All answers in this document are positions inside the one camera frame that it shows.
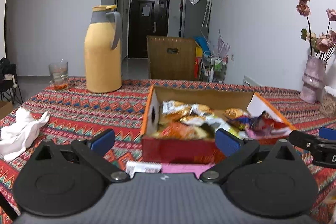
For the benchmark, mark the wire rack with bottles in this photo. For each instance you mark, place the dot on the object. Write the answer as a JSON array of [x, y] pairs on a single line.
[[213, 68]]

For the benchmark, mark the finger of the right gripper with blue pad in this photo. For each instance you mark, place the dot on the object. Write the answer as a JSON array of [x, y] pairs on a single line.
[[327, 133]]

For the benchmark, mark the yellow thermos jug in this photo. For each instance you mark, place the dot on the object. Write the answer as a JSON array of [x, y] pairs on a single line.
[[102, 50]]

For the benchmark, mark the small pink snack pack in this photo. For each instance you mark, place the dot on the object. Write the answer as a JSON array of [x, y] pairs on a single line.
[[197, 169]]

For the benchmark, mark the white silver snack pack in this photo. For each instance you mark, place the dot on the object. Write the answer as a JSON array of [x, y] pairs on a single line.
[[133, 167]]

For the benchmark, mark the large pink snack pack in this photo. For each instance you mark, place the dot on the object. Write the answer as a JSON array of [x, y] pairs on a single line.
[[265, 128]]

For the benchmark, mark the dried pink roses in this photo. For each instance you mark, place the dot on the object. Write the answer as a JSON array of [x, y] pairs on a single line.
[[319, 29]]

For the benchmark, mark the orange striped biscuit pack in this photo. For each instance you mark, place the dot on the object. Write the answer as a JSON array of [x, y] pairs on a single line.
[[180, 131]]

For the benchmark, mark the clear container of seeds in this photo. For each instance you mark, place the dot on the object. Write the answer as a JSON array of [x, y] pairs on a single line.
[[328, 102]]

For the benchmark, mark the black entrance door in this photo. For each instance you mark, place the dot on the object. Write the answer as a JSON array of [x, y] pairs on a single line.
[[146, 18]]

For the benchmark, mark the colourful patterned tablecloth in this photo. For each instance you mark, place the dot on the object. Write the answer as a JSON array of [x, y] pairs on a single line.
[[77, 113]]

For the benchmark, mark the black folding chair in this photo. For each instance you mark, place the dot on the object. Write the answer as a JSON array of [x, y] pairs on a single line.
[[10, 90]]

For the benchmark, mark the brown wooden chair back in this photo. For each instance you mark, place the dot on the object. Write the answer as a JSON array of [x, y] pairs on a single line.
[[171, 58]]

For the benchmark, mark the glass cup with drink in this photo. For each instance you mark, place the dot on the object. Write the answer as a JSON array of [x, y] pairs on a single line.
[[59, 74]]

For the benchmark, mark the grey refrigerator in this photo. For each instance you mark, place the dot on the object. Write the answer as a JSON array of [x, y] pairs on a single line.
[[192, 22]]

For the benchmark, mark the red cardboard pumpkin box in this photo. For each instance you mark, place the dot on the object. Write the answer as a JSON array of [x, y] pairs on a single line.
[[208, 109]]

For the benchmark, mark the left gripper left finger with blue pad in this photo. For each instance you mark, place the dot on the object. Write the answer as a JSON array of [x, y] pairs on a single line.
[[102, 142]]

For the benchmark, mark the white crumpled cloth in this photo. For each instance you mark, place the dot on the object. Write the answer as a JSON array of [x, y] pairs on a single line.
[[19, 136]]

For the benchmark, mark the pink textured vase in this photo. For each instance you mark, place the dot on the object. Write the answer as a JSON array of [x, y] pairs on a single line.
[[313, 79]]

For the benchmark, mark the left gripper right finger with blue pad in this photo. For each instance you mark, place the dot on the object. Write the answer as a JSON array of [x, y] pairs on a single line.
[[227, 143]]

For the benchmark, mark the tan object at edge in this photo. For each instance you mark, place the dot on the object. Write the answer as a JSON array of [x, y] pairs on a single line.
[[5, 108]]

